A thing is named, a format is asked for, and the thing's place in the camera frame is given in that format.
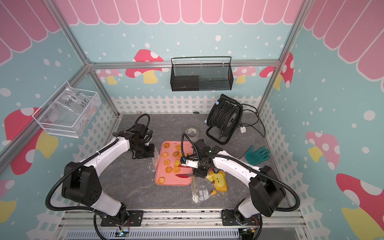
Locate red kitchen tongs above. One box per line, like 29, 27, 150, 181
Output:
176, 174, 194, 179

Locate round cookie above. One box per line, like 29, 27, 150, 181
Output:
158, 177, 165, 185

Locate clear resealable bag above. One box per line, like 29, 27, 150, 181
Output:
150, 148, 160, 172

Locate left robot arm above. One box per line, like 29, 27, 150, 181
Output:
45, 124, 155, 225

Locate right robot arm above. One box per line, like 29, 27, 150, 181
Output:
180, 140, 301, 225

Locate yellow plush toy bag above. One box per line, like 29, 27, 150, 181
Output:
191, 170, 228, 204

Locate clear tape roll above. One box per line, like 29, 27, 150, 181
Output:
185, 127, 200, 142

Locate square waffle cookie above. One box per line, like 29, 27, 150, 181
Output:
174, 159, 181, 167

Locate pink tray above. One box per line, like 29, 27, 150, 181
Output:
155, 141, 193, 186

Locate white power plug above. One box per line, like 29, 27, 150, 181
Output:
240, 126, 247, 134

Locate green rubber glove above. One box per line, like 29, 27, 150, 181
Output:
245, 146, 271, 166

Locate black box in basket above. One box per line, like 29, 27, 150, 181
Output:
171, 76, 200, 92

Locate black cable reel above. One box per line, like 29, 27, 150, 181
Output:
206, 94, 244, 145

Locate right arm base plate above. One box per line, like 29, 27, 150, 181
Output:
221, 209, 263, 227

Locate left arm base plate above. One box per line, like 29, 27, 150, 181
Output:
101, 210, 144, 227

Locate black mesh wall basket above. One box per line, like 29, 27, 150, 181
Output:
171, 56, 234, 92

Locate white wire wall basket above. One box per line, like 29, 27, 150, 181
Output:
32, 82, 102, 138

